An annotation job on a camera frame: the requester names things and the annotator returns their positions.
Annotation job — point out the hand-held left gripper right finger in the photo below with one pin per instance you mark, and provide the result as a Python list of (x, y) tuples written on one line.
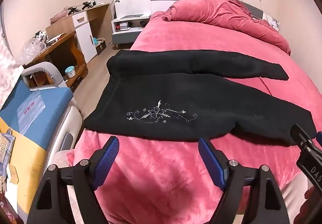
[(211, 161)]

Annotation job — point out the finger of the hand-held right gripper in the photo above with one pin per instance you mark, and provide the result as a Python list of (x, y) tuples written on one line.
[(300, 135)]

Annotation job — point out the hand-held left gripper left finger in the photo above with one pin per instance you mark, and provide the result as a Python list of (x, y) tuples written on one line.
[(108, 161)]

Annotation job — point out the black embroidered pants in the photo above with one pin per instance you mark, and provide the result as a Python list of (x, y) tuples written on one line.
[(176, 93)]

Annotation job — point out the person's right hand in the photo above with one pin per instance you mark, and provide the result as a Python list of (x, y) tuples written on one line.
[(314, 206)]

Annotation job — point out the pink plush bed blanket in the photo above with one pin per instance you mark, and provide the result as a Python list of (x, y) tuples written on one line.
[(163, 183)]

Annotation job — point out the blue cushioned chair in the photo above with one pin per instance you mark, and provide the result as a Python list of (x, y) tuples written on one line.
[(42, 103)]

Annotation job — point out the clear plastic bag red print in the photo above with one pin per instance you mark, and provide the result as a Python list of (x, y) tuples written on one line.
[(31, 108)]

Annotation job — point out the teal and white pot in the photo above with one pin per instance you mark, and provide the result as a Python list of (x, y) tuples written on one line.
[(70, 72)]

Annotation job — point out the patterned cardboard box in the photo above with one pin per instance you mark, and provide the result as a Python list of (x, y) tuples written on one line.
[(7, 148)]

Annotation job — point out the white flower-print nightstand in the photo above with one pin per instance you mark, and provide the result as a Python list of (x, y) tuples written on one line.
[(130, 2), (271, 20)]

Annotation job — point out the blue container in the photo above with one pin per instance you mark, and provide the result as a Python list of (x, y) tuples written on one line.
[(95, 41)]

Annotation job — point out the wooden desk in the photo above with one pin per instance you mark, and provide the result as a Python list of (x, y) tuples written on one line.
[(63, 47)]

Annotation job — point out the white and wood cabinet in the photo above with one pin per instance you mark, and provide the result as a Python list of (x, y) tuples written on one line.
[(85, 35)]

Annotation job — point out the crumpled clear plastic bag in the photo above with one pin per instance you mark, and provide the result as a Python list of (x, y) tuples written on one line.
[(32, 49)]

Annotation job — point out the small red and white box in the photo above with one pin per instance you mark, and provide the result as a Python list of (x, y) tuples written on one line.
[(122, 26)]

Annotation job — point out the pink duvet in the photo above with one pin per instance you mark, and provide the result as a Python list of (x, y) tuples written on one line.
[(221, 12)]

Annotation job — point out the pink basket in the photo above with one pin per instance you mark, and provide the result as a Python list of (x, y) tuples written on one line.
[(59, 17)]

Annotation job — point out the black hand tool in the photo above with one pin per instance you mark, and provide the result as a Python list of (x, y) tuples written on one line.
[(88, 4), (73, 10)]

